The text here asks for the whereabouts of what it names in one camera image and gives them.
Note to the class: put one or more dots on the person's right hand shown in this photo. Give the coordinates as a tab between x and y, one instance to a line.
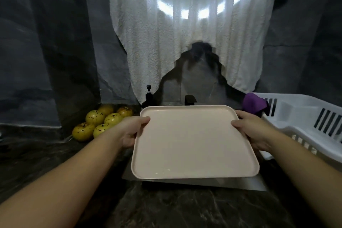
255	129

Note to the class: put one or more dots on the purple cloth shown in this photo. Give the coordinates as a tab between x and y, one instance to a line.
254	102

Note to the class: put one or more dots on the dark soap pump bottle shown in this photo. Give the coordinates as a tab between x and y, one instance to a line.
148	97

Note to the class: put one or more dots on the white hanging towel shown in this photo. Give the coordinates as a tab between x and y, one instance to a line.
160	22

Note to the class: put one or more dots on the person's left forearm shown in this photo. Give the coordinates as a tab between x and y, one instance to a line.
53	187

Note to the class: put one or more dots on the black faucet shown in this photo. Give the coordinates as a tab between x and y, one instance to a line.
189	99

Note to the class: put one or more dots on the person's left hand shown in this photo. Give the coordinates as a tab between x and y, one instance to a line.
128	129

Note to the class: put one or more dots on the white sink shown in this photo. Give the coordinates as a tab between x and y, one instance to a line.
213	183

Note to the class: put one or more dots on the person's right forearm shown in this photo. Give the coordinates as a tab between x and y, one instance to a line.
310	171

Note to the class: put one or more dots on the white plastic basket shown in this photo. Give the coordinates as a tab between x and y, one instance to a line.
307	121

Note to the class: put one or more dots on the beige plastic tray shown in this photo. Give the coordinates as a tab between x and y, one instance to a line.
192	145

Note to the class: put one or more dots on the group of yellow apples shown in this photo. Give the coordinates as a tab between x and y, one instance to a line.
83	130

